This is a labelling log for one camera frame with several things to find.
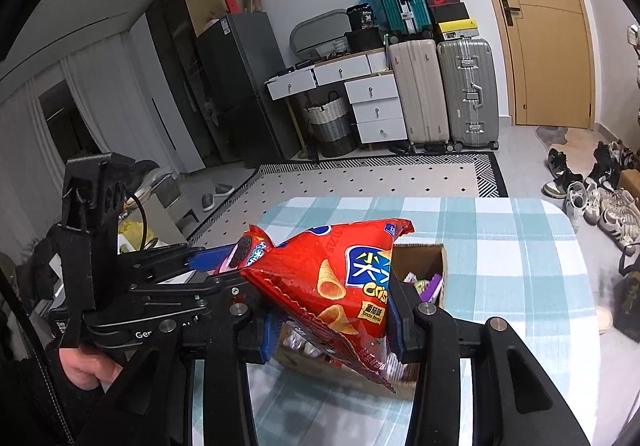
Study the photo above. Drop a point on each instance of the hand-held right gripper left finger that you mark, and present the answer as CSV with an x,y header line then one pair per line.
x,y
271,336

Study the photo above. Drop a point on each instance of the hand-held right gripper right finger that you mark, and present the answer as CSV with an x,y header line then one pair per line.
x,y
396,321

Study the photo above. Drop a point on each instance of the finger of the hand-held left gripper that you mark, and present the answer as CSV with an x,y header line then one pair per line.
x,y
150,313
215,260

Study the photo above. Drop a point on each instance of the red cookie packet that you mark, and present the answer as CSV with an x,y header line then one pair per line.
x,y
250,246

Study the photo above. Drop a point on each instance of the purple white snack packet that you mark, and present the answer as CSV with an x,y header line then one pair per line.
x,y
431,287

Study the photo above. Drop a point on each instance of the brown cardboard box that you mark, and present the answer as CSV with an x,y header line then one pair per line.
x,y
430,258

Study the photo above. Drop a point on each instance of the red cone crisps packet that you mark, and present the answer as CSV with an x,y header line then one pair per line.
x,y
325,286

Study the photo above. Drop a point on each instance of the person's left forearm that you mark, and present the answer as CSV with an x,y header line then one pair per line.
x,y
50,406

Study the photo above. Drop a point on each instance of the person's left hand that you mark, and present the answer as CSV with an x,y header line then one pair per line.
x,y
85,368

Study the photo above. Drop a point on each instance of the yellow plastic item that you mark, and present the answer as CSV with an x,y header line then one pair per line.
x,y
132,232

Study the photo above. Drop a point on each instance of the grey slipper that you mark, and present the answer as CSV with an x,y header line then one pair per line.
x,y
207,202
225,189

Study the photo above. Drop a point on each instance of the grey white side cabinet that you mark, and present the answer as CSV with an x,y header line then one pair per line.
x,y
172,216

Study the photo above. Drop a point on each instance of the cream dotted rug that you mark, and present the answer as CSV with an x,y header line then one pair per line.
x,y
375,181

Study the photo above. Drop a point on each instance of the teal checked tablecloth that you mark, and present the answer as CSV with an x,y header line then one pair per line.
x,y
525,251

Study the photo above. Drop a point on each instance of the white curtain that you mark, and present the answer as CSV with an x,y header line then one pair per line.
x,y
100,75

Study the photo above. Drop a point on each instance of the woven laundry basket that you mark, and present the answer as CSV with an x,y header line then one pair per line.
x,y
330,125

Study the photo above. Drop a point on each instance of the dark grey refrigerator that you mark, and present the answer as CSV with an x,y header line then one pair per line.
x,y
240,75

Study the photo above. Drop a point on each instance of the dark tall cabinet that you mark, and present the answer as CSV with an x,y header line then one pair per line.
x,y
170,35

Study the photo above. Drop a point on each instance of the white dresser with drawers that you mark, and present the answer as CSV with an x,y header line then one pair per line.
x,y
375,95

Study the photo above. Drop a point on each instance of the beige suitcase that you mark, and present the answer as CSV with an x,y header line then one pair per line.
x,y
420,95

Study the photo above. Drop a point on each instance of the black shopping bag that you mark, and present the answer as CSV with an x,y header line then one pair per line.
x,y
630,296

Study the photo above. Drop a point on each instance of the scattered sneakers pile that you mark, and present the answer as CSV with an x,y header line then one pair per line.
x,y
610,211

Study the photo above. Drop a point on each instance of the silver suitcase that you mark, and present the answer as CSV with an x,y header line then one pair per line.
x,y
467,90

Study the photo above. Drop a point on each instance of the oval grey mirror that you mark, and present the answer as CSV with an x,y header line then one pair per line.
x,y
315,30

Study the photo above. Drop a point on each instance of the black storage box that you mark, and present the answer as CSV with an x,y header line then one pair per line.
x,y
365,40

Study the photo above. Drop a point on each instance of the black printed bag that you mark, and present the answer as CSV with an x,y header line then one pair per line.
x,y
362,15

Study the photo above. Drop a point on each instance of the yellow black shoebox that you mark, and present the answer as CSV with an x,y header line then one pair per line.
x,y
457,31

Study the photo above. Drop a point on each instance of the wooden door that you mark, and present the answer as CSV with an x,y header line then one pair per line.
x,y
545,50

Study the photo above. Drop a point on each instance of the red black shoebox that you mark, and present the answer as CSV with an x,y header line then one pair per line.
x,y
444,0

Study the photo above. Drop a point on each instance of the white sneakers pair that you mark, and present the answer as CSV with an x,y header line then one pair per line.
x,y
634,33

